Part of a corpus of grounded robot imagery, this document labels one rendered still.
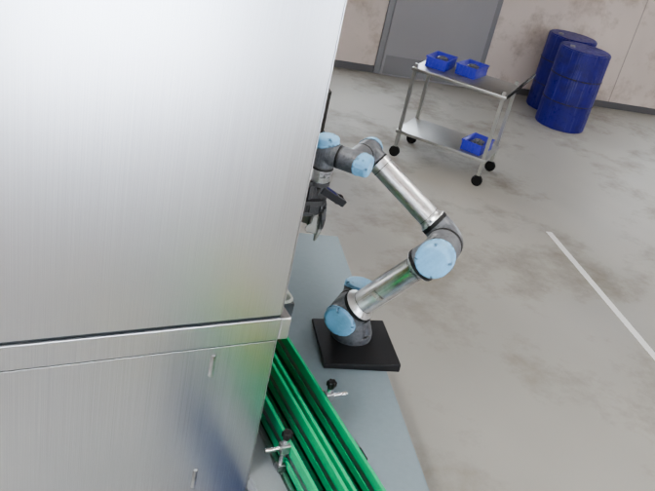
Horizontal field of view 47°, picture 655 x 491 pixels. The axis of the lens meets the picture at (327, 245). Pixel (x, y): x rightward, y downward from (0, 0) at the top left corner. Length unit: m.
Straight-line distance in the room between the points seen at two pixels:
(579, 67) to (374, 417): 6.62
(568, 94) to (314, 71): 7.40
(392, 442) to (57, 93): 1.56
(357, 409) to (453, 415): 1.40
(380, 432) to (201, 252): 1.13
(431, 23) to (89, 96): 8.02
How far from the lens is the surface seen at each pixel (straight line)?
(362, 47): 9.14
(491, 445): 3.80
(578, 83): 8.74
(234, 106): 1.42
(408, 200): 2.47
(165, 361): 1.68
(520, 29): 9.68
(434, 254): 2.34
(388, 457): 2.40
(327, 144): 2.37
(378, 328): 2.88
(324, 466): 2.04
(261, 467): 2.08
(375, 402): 2.58
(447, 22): 9.28
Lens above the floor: 2.35
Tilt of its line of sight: 28 degrees down
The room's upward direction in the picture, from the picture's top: 13 degrees clockwise
